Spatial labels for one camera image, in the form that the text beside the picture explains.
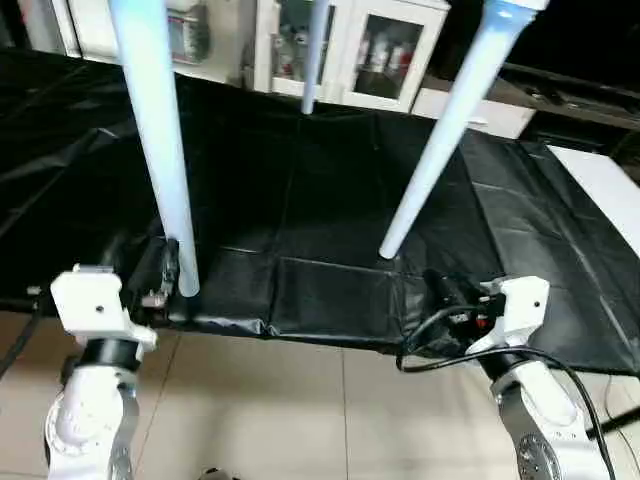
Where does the black metal stand leg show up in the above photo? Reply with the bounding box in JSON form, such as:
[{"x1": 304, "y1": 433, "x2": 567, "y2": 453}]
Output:
[{"x1": 590, "y1": 404, "x2": 640, "y2": 437}]

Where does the black work mat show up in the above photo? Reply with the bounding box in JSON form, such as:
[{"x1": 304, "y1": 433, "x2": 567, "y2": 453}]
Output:
[{"x1": 0, "y1": 48, "x2": 640, "y2": 376}]

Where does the teal storage box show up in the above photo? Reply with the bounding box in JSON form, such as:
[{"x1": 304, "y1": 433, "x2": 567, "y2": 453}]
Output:
[{"x1": 165, "y1": 8, "x2": 211, "y2": 67}]

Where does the white plastic table leg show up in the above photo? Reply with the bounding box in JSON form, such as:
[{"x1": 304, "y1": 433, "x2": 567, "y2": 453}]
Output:
[
  {"x1": 300, "y1": 0, "x2": 333, "y2": 115},
  {"x1": 108, "y1": 0, "x2": 201, "y2": 299},
  {"x1": 378, "y1": 0, "x2": 546, "y2": 261}
]

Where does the white drawer unit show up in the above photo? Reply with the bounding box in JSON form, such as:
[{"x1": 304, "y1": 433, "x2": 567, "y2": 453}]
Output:
[{"x1": 412, "y1": 88, "x2": 537, "y2": 140}]

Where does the white glass-door cabinet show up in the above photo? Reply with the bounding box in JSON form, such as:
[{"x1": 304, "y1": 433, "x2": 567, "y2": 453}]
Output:
[{"x1": 255, "y1": 0, "x2": 451, "y2": 113}]

